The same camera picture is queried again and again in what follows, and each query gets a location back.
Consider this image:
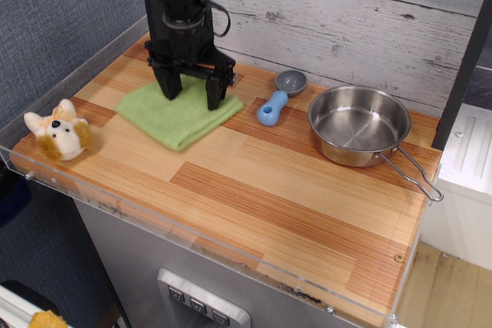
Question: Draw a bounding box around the stainless steel pan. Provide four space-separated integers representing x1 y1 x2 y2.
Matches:
307 86 444 202

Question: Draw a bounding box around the white metal side unit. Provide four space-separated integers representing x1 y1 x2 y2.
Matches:
420 104 491 270

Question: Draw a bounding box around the yellow object at corner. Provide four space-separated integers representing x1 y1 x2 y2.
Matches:
28 310 68 328

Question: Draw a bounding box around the green cloth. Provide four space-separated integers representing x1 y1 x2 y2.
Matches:
115 75 244 151

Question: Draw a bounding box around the grey cabinet with button panel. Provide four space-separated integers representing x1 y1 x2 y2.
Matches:
76 200 398 327

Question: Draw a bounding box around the plush dog head toy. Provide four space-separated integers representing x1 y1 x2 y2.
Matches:
23 99 92 161

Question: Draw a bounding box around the dark right frame post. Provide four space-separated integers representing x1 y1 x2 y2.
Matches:
431 0 491 150

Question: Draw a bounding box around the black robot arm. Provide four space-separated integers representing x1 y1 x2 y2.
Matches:
145 0 235 111

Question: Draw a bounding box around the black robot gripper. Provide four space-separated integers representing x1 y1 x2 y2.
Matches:
145 16 235 111

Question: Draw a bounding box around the clear acrylic table guard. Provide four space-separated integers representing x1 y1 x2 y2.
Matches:
1 20 427 315

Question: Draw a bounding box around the blue and grey spoon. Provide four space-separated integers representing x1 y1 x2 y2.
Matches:
257 70 308 127

